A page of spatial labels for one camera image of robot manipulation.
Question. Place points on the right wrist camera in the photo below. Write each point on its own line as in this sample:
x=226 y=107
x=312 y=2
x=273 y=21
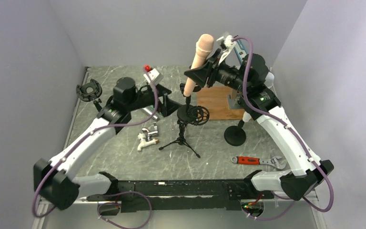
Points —
x=226 y=44

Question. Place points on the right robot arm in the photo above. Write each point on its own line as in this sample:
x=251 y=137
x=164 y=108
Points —
x=307 y=170

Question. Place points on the red handled adjustable wrench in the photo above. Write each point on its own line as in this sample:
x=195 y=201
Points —
x=245 y=160

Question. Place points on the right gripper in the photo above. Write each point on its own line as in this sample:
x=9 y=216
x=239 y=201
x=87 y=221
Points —
x=202 y=73

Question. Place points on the black round base clip stand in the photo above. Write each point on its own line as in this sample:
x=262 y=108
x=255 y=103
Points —
x=185 y=113

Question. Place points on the black shock mount desk stand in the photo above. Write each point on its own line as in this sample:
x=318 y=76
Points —
x=90 y=92

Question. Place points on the wooden board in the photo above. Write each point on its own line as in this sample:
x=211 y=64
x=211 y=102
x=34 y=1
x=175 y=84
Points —
x=216 y=101

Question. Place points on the white and chrome faucet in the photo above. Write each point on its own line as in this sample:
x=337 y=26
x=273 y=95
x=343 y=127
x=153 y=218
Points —
x=148 y=137

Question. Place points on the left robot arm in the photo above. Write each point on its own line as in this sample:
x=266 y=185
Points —
x=56 y=179

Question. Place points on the grey condenser microphone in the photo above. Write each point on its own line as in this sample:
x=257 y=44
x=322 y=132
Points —
x=148 y=112

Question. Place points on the metal bracket on post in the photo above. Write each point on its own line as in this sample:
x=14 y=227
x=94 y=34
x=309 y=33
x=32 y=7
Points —
x=233 y=99

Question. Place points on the blue network switch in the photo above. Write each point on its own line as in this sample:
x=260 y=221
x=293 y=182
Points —
x=240 y=51

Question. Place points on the white microphone silver grille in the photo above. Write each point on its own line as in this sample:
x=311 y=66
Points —
x=269 y=81

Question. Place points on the peach pink microphone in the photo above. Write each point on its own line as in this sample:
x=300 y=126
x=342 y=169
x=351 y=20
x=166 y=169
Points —
x=203 y=48

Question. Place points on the black tripod shock mount stand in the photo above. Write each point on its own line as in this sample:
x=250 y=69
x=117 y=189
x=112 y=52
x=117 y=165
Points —
x=203 y=115

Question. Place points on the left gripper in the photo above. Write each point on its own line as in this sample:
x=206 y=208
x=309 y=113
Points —
x=168 y=106

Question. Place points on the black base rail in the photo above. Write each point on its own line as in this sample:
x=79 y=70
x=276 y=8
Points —
x=137 y=195

